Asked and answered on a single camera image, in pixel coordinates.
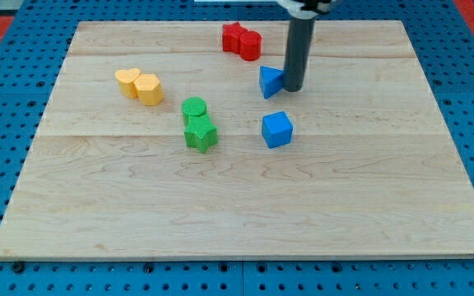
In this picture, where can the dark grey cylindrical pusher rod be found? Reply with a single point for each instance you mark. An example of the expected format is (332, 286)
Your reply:
(298, 43)

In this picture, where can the blue cube block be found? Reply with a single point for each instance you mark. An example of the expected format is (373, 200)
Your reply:
(277, 129)

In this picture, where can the red cylinder block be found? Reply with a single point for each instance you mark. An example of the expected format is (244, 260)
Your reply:
(250, 45)

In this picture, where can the blue triangle block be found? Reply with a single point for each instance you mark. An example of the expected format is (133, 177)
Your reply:
(270, 81)

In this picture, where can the red star block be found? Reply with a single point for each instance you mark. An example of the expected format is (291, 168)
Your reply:
(231, 37)

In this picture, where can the green cylinder block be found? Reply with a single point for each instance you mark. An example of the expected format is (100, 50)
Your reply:
(193, 107)

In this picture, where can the green star block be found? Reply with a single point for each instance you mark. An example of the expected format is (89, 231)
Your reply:
(200, 133)

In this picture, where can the yellow pentagon block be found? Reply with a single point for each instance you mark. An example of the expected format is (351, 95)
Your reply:
(149, 90)

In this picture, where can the light wooden board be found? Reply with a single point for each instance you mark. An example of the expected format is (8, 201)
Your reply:
(371, 172)

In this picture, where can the yellow heart block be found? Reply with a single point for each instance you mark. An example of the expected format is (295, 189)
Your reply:
(125, 79)

